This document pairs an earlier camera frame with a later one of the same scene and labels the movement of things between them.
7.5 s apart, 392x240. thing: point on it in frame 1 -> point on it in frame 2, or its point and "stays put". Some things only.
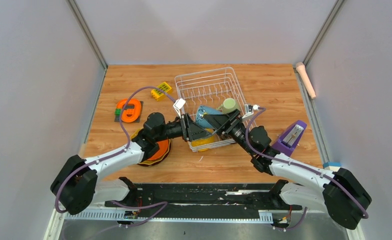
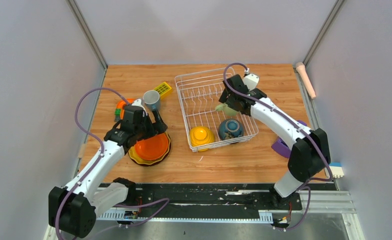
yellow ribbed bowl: (202, 144) stays put
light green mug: (229, 105) stays put
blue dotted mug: (207, 110) -> (152, 98)
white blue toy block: (332, 166) stays put
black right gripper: (224, 124) -> (224, 97)
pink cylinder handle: (301, 68) stays put
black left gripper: (187, 122) -> (158, 127)
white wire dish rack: (211, 102) stays put
